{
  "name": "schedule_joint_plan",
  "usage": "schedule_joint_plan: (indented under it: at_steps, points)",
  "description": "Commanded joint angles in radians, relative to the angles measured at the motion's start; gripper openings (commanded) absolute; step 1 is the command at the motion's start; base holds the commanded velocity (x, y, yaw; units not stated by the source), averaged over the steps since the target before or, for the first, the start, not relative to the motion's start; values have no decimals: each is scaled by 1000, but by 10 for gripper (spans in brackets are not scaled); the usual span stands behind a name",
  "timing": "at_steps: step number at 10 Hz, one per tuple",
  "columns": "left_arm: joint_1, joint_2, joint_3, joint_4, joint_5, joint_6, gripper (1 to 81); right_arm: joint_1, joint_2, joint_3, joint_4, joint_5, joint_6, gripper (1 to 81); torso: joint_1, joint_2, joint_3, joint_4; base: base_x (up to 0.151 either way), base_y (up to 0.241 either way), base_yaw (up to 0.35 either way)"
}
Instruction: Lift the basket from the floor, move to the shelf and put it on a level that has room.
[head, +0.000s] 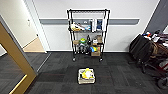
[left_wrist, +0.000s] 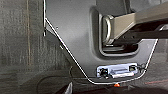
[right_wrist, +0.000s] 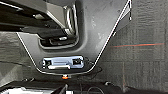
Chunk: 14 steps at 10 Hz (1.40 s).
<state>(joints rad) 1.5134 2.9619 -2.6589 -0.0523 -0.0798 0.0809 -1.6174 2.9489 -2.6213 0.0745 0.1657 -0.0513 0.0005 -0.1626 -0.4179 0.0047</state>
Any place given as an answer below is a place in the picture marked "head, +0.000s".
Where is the pale spotted woven basket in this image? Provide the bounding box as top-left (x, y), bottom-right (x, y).
top-left (77, 67), bottom-right (97, 86)

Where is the black toy heap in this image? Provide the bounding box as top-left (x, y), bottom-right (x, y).
top-left (74, 44), bottom-right (89, 55)

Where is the green yellow toy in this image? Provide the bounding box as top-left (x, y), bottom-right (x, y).
top-left (79, 37), bottom-right (87, 45)

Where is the black pointed bag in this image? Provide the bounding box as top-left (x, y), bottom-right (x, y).
top-left (85, 34), bottom-right (92, 47)

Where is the blue yellow toy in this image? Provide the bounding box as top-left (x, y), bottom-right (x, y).
top-left (90, 45), bottom-right (98, 54)

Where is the small cardboard box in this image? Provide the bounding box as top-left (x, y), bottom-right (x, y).
top-left (72, 39), bottom-right (80, 46)

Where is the open cardboard box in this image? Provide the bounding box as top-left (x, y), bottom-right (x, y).
top-left (90, 46), bottom-right (102, 57)

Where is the stacked cardboard box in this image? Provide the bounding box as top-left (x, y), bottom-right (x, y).
top-left (96, 34), bottom-right (104, 45)

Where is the small blue toy pack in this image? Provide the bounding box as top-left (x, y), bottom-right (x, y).
top-left (83, 21), bottom-right (93, 30)

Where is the tall white box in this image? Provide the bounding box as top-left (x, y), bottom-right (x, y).
top-left (92, 18), bottom-right (99, 33)

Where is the yellow white bird plush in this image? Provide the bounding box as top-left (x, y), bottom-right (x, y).
top-left (81, 67), bottom-right (95, 80)

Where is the blue bag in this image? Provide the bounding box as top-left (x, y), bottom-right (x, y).
top-left (97, 19), bottom-right (104, 32)

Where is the large white box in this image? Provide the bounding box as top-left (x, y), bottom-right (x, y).
top-left (101, 17), bottom-right (109, 32)

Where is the black office chair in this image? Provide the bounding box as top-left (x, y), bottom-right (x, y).
top-left (128, 33), bottom-right (168, 90)

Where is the yellow wooden door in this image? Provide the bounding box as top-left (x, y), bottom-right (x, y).
top-left (0, 14), bottom-right (39, 94)

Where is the red blue desk clutter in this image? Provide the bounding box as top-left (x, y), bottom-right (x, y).
top-left (143, 29), bottom-right (168, 43)

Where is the black wire shelf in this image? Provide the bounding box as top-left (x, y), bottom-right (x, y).
top-left (66, 8), bottom-right (111, 63)

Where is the white door frame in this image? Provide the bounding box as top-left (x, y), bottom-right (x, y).
top-left (22, 0), bottom-right (51, 54)

